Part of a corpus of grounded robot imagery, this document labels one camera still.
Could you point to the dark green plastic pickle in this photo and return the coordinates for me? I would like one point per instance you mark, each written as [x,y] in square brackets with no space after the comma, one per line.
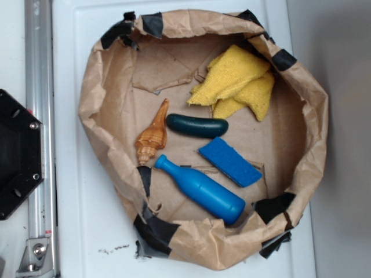
[197,127]

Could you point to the brown paper bag bin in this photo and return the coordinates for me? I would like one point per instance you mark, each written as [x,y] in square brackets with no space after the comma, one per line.
[139,62]

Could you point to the orange brown seashell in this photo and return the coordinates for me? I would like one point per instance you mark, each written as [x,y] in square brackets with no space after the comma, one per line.
[154,137]

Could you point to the blue sponge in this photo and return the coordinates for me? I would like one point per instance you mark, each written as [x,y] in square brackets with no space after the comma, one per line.
[230,162]

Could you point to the blue plastic bottle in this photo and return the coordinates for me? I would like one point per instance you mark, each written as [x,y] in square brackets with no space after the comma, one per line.
[204,191]

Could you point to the yellow cloth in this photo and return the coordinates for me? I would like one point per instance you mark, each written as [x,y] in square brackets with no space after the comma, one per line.
[236,79]

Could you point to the white tray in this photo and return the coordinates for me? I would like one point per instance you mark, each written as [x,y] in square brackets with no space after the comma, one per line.
[96,237]

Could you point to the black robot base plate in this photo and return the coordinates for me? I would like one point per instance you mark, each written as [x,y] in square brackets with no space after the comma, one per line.
[21,154]

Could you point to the aluminium extrusion rail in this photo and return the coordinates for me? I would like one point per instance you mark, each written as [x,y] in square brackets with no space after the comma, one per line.
[42,203]

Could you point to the metal corner bracket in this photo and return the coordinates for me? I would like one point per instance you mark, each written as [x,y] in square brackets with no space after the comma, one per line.
[37,258]

